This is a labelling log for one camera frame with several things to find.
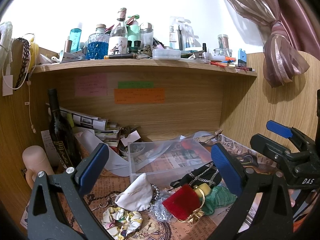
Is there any green fabric pouch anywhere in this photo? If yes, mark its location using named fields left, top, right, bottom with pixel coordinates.
left=201, top=185, right=237, bottom=216

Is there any floral fabric scrunchie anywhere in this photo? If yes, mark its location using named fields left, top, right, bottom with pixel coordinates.
left=101, top=207, right=143, bottom=239

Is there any white drawstring pouch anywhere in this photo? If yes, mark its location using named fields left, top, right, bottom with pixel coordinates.
left=114, top=173, right=153, bottom=212

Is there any red velvet pouch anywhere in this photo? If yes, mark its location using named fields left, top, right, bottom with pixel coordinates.
left=162, top=184, right=201, bottom=221

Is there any silver mesh pouch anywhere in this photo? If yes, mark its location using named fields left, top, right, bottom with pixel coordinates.
left=150, top=191, right=173, bottom=223

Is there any clear plastic storage box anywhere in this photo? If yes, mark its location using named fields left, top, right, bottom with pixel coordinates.
left=128, top=138, right=211, bottom=187

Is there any beige cylindrical container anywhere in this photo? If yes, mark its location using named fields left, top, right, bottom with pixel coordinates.
left=22, top=145, right=54, bottom=189

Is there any dark wine bottle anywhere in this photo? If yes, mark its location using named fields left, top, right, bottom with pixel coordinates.
left=48, top=88, right=82, bottom=168

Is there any stack of papers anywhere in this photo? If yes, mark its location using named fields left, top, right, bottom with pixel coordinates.
left=60, top=107, right=138, bottom=154

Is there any small white card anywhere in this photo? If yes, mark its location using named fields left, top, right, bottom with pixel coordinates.
left=120, top=131, right=140, bottom=147

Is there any pink satin curtain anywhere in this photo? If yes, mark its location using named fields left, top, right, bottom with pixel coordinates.
left=227, top=0, right=319, bottom=88

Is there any pink sticky note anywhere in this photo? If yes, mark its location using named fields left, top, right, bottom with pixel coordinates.
left=74, top=73, right=107, bottom=98

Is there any orange sticky note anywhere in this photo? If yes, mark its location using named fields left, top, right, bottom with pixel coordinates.
left=114, top=88, right=165, bottom=105

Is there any green sticky note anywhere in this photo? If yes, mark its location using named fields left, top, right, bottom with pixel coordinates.
left=118, top=81, right=154, bottom=89

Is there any black patterned ribbon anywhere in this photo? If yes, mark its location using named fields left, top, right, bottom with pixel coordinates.
left=15, top=37, right=30, bottom=88

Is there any clear lidded plastic container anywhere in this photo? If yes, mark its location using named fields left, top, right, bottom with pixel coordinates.
left=152, top=49, right=181, bottom=60

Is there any wooden shelf board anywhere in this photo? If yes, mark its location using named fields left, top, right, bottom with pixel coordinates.
left=33, top=59, right=258, bottom=77

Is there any blue liquid glass bottle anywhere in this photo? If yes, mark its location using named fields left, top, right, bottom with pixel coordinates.
left=86, top=24, right=109, bottom=60

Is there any teal spray bottle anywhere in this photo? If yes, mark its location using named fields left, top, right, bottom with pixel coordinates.
left=69, top=28, right=82, bottom=53

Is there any clear labelled glass bottle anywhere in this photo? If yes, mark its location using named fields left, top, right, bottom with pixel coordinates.
left=108, top=8, right=127, bottom=55

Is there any mint green bottle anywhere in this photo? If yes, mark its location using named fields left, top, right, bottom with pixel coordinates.
left=126, top=15, right=141, bottom=47

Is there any black silver bracelet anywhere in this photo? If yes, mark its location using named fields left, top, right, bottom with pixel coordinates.
left=150, top=183, right=161, bottom=204

